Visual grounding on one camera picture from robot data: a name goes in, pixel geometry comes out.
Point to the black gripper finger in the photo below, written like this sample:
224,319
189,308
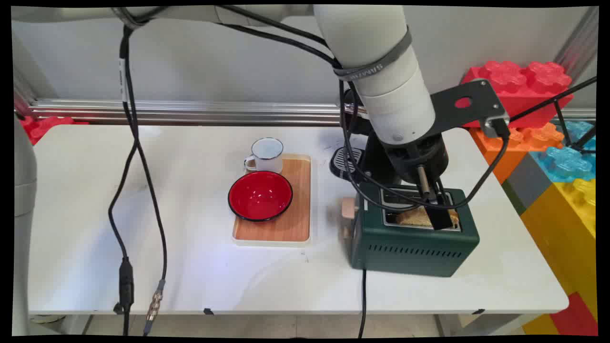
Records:
439,216
445,195

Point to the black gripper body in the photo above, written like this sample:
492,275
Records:
421,152

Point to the toasted bread slice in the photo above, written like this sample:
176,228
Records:
413,218

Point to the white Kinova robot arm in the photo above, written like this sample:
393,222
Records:
371,47

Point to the green two-slot toaster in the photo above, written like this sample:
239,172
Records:
410,247

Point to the big orange toy block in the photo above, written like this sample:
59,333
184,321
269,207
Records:
495,152

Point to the dark green toy block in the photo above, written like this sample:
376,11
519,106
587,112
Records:
512,195

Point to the black coffee machine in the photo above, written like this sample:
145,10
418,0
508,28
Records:
344,162

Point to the big grey toy block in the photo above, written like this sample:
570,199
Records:
526,181

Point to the beige toaster lever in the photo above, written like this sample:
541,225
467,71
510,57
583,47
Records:
348,208

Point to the big red toy block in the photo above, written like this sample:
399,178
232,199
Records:
524,85

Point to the big yellow toy block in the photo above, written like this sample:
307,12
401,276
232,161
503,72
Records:
562,238

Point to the big light blue toy block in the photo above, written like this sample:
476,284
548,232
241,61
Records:
567,159

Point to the wooden tray with cream rim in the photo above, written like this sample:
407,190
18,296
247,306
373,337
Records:
298,219

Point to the black tripod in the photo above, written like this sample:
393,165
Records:
564,97

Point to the white enamel mug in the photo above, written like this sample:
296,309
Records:
267,155

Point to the red enamel bowl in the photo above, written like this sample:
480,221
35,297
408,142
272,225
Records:
259,196

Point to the red toy block low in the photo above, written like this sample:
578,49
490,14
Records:
576,317

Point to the red toy block flat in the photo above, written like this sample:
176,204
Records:
45,126

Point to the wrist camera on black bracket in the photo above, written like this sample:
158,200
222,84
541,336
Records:
469,105

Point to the aluminium frame post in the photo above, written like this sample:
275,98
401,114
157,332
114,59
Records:
579,43

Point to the aluminium frame rail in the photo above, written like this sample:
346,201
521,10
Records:
214,112

